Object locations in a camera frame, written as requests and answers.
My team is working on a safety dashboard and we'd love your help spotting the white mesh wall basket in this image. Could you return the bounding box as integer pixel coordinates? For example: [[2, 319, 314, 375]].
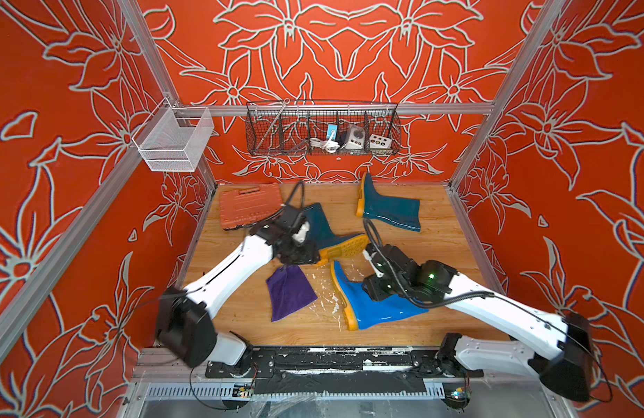
[[134, 108, 215, 172]]

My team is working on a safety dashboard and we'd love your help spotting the bright blue rubber boot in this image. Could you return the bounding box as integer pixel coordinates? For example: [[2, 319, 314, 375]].
[[331, 261, 427, 331]]

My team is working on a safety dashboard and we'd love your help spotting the teal boot with yellow sole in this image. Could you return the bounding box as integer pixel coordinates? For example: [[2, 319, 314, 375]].
[[303, 203, 369, 266]]

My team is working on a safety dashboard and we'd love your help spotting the white grey device in basket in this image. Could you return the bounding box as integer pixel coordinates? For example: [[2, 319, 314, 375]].
[[341, 125, 366, 151]]

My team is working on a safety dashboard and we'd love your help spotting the purple cloth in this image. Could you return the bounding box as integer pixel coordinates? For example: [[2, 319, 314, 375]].
[[266, 265, 318, 322]]

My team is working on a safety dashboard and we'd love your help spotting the black wire wall basket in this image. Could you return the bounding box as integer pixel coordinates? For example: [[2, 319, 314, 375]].
[[245, 99, 402, 157]]

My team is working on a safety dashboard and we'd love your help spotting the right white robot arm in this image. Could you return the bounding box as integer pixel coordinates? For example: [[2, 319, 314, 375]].
[[362, 243, 595, 402]]

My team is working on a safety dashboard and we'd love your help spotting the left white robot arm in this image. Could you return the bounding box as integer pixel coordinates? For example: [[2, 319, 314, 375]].
[[155, 205, 320, 369]]

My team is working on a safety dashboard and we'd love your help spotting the teal boot near back wall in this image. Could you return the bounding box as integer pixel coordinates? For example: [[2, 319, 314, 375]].
[[356, 172, 421, 233]]

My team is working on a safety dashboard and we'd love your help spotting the blue white small box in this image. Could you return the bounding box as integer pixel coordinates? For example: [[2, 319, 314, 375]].
[[327, 124, 338, 141]]

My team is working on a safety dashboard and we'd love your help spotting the orange plastic tool case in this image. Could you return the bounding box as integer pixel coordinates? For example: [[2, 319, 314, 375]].
[[219, 184, 283, 230]]

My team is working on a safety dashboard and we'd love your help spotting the white cube with dots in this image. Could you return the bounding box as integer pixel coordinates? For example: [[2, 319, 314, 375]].
[[368, 134, 393, 155]]

